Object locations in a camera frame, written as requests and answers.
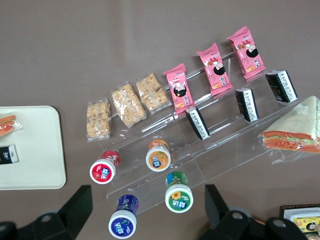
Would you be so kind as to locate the clear bagged nut snacks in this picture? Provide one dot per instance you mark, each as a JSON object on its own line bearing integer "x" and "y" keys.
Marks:
{"x": 127, "y": 105}

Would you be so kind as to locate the cream plastic tray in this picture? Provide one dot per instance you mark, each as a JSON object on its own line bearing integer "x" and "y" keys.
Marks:
{"x": 37, "y": 162}

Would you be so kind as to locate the pink cartoon snack packet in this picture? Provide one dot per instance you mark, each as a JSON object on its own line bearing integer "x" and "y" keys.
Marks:
{"x": 180, "y": 92}
{"x": 216, "y": 70}
{"x": 247, "y": 53}

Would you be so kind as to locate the red gum bottle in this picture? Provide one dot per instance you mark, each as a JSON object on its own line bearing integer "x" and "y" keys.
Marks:
{"x": 102, "y": 171}

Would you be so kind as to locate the clear rice crispy packet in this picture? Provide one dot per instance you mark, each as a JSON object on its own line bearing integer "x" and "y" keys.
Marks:
{"x": 152, "y": 92}
{"x": 98, "y": 120}

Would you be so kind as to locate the yellow cartoon snack packet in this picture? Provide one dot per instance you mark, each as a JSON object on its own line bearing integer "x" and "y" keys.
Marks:
{"x": 308, "y": 228}

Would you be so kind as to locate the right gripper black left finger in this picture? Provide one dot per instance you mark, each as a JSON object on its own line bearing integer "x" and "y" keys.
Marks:
{"x": 75, "y": 207}

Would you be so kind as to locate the black white-print snack packet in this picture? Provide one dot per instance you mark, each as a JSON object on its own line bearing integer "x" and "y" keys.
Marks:
{"x": 197, "y": 122}
{"x": 281, "y": 86}
{"x": 8, "y": 155}
{"x": 247, "y": 105}

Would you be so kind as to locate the blue gum bottle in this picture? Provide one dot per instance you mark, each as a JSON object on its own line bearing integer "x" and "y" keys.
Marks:
{"x": 122, "y": 225}

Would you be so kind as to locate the clear acrylic stepped shelf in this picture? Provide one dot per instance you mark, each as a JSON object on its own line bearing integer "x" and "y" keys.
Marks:
{"x": 225, "y": 155}

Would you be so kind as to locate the green gum bottle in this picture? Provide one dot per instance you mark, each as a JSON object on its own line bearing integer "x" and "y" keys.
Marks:
{"x": 178, "y": 198}

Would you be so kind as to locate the orange gum bottle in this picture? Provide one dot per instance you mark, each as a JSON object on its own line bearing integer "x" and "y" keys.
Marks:
{"x": 158, "y": 158}

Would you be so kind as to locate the wrapped triangle sandwich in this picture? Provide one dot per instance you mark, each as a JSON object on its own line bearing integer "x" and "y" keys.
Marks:
{"x": 297, "y": 125}
{"x": 7, "y": 122}

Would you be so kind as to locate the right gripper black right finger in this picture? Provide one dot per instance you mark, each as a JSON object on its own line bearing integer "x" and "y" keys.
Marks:
{"x": 215, "y": 205}

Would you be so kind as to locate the dark brown snack box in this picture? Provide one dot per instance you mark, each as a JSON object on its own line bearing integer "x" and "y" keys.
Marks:
{"x": 283, "y": 207}

